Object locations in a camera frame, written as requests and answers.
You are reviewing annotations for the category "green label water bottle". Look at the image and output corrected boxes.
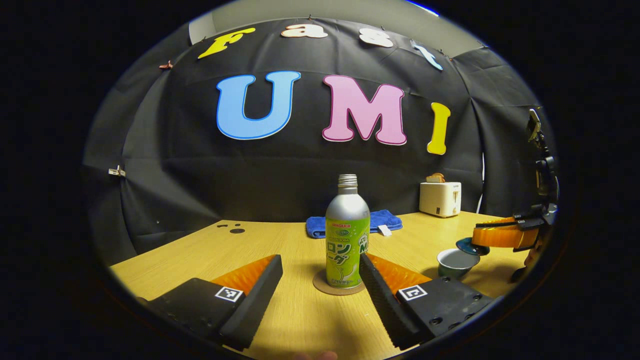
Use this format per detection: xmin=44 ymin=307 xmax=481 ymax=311
xmin=325 ymin=174 xmax=371 ymax=289

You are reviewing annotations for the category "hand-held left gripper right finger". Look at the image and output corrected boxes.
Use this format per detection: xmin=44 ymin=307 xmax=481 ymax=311
xmin=359 ymin=252 xmax=496 ymax=351

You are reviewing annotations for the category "teal white-lined teacup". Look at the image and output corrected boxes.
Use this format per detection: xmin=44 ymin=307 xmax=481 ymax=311
xmin=437 ymin=248 xmax=481 ymax=280

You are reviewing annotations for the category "white toaster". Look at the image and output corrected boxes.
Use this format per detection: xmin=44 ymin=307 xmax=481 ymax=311
xmin=419 ymin=181 xmax=462 ymax=218

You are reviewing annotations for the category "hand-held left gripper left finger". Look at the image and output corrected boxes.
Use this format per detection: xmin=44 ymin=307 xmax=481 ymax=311
xmin=137 ymin=254 xmax=284 ymax=352

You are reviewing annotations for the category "black backdrop cloth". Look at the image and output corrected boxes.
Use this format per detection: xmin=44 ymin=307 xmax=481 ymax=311
xmin=82 ymin=17 xmax=558 ymax=266

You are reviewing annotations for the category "white cable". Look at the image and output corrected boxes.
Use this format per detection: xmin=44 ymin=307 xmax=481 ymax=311
xmin=477 ymin=152 xmax=487 ymax=213

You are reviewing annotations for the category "blue folded towel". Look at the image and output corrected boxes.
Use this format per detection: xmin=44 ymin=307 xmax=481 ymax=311
xmin=306 ymin=209 xmax=403 ymax=239

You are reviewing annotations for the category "teal teacup lid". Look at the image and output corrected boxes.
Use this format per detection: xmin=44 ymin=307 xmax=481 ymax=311
xmin=456 ymin=237 xmax=491 ymax=257

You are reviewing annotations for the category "round brown coaster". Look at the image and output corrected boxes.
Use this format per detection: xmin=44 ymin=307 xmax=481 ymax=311
xmin=312 ymin=269 xmax=367 ymax=296

